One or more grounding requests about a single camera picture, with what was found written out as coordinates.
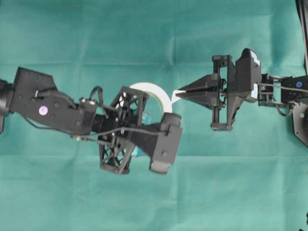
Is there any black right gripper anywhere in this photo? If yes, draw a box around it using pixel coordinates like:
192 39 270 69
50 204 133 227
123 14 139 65
176 55 243 131

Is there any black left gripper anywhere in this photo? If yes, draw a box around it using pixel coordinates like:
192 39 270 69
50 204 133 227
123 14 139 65
97 87 151 175

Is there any white duct tape roll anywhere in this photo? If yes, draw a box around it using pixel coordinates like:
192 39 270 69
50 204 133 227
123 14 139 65
129 82 186 113

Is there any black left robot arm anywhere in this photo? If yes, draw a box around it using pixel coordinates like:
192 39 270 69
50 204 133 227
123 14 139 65
0 67 149 174

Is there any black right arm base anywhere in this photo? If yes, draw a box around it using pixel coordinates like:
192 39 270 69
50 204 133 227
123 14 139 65
293 103 308 146

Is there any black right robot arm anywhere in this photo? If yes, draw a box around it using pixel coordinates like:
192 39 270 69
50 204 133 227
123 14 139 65
172 50 308 131

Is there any green table cloth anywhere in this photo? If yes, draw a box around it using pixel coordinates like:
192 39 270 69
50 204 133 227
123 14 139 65
0 0 308 231

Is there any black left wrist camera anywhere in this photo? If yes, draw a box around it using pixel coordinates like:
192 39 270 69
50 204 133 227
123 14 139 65
127 112 183 175

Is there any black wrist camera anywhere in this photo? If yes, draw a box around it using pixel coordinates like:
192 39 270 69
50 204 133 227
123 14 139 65
235 48 262 103
127 112 183 175

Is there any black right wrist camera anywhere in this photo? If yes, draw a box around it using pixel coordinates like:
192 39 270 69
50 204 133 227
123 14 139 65
235 48 262 103

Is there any black aluminium frame rail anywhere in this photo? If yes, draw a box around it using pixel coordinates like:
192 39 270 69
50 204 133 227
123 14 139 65
295 0 308 74

